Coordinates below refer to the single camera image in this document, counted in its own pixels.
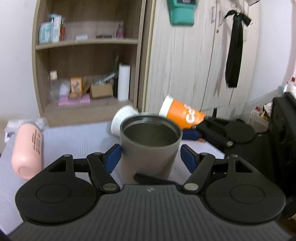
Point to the pink small bottle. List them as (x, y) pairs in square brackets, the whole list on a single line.
[(120, 32)]

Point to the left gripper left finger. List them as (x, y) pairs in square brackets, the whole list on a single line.
[(101, 166)]

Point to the black flat item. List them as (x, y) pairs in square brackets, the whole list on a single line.
[(103, 36)]

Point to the wooden wardrobe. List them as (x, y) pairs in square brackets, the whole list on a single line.
[(188, 63)]

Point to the red liquid bottle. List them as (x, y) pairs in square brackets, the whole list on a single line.
[(62, 29)]

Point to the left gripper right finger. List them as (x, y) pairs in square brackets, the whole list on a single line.
[(199, 165)]

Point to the pink cup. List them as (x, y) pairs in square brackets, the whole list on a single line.
[(26, 159)]

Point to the clear bottle beige cap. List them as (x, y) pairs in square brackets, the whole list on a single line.
[(54, 86)]

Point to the taupe tumbler cup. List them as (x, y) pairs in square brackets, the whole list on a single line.
[(149, 145)]

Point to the teal white jar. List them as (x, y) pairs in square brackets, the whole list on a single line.
[(45, 33)]

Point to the white flat tin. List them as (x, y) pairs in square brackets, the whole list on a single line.
[(81, 37)]

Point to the white small cup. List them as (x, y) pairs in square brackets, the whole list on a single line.
[(64, 88)]

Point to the small cardboard box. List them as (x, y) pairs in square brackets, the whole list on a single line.
[(99, 90)]

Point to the pink flat box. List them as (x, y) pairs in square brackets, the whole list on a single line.
[(66, 101)]

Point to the white floral paper cup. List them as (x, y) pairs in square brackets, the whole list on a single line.
[(122, 114)]

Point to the wooden shelf unit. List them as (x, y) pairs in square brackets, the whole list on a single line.
[(88, 58)]

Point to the white pump bottle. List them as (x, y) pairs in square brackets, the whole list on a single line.
[(56, 27)]

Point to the white paper towel roll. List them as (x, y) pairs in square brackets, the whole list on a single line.
[(123, 82)]

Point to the orange paper cup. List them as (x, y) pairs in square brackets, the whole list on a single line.
[(183, 115)]

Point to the teal Redmi pouch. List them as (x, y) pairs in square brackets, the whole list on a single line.
[(182, 12)]

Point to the white patterned table cloth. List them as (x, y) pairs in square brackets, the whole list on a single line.
[(79, 141)]

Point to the orange floral box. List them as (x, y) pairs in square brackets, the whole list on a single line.
[(76, 87)]

